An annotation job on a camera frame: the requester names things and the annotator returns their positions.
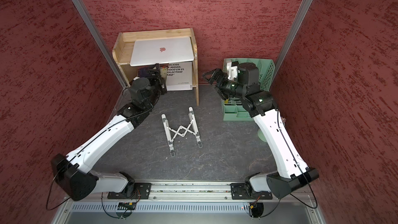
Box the green mesh file organizer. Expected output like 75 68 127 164
222 58 275 121

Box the wooden shelf unit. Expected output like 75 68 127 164
112 28 199 105

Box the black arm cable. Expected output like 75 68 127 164
275 108 318 209
46 93 156 211

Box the green pencil cup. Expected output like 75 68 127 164
257 129 267 143

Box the silver folding laptop stand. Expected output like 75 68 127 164
161 107 203 157

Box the aluminium corner post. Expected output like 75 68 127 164
274 0 313 77
72 0 127 89

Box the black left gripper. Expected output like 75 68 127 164
144 63 166 109

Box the white book black lettering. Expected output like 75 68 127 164
166 62 193 91

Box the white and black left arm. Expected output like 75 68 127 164
51 64 167 201

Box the silver laptop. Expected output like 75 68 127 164
130 37 194 67

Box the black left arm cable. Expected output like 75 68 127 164
46 93 156 211

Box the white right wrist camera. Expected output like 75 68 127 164
226 61 239 81

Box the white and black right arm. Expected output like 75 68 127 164
203 62 319 199

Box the right aluminium corner post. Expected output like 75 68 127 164
274 0 313 77

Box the left aluminium corner post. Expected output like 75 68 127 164
72 0 127 89

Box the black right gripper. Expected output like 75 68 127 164
202 67 247 99

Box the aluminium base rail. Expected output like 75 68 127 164
52 180 320 224

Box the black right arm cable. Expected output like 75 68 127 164
275 108 318 209

